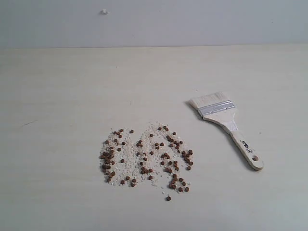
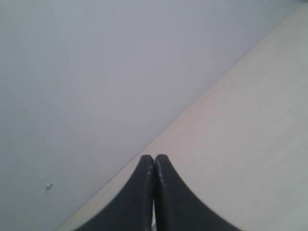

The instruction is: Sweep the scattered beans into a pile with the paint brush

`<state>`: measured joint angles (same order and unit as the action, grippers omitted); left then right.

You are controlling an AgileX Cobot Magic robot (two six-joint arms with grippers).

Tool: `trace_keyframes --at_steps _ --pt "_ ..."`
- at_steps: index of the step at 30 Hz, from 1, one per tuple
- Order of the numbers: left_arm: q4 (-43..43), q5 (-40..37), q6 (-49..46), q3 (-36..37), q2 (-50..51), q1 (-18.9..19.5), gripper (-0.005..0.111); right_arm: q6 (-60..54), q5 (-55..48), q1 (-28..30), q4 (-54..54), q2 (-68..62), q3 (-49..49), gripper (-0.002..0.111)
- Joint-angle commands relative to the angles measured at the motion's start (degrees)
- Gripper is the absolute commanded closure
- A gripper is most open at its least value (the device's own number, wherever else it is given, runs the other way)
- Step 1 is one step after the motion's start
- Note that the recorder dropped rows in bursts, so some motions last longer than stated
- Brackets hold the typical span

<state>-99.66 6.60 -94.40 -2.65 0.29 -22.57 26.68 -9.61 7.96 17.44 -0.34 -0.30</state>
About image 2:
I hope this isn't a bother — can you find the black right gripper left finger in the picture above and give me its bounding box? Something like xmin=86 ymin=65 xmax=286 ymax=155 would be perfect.
xmin=77 ymin=155 xmax=154 ymax=231

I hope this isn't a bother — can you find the white wall plug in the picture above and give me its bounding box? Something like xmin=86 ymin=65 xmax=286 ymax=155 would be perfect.
xmin=46 ymin=183 xmax=53 ymax=189

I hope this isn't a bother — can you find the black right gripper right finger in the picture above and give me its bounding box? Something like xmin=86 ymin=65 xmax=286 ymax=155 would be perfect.
xmin=154 ymin=154 xmax=237 ymax=231

